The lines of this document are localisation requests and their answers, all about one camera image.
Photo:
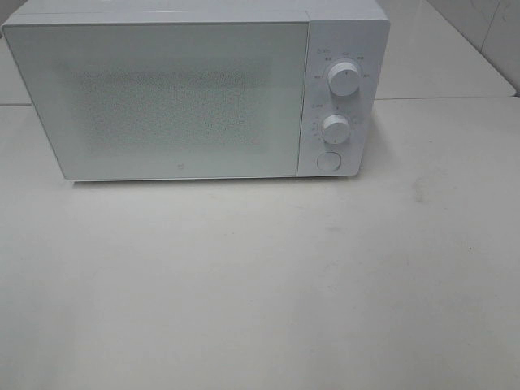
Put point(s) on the round white door button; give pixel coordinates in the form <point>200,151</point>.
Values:
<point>329,161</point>

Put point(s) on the white microwave door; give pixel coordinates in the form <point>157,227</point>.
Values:
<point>165,101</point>

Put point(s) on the white microwave knob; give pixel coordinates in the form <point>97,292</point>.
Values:
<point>344,78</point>
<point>336,129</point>

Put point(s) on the white microwave oven body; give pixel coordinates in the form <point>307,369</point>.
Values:
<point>337,30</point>

